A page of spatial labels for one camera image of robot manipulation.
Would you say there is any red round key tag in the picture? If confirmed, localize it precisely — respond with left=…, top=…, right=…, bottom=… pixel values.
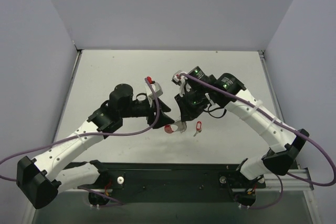
left=164, top=125, right=175, bottom=134

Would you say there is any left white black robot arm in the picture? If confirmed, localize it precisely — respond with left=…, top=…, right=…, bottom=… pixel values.
left=16, top=82, right=174, bottom=209

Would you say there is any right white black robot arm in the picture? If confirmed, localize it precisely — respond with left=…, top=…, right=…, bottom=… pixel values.
left=172, top=67, right=305, bottom=180

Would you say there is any red tagged key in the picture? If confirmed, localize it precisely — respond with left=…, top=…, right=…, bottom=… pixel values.
left=193, top=121, right=202, bottom=137

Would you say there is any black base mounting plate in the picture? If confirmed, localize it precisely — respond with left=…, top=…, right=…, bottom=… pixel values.
left=84, top=161, right=266, bottom=206

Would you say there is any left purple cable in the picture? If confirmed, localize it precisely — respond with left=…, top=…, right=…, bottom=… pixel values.
left=0, top=77, right=161, bottom=183

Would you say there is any purple cable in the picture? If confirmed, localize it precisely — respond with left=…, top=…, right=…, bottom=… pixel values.
left=0, top=77, right=161, bottom=183
left=181, top=73, right=336, bottom=186

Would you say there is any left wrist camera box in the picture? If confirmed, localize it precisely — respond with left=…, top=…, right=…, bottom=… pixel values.
left=145, top=82, right=163, bottom=100

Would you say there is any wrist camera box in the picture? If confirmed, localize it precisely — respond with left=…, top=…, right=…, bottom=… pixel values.
left=172, top=70, right=186, bottom=87
left=145, top=82, right=163, bottom=100

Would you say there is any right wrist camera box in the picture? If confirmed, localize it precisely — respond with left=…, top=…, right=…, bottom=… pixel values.
left=172, top=70, right=186, bottom=87

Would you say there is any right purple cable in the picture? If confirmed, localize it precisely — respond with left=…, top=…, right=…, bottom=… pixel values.
left=181, top=73, right=336, bottom=186

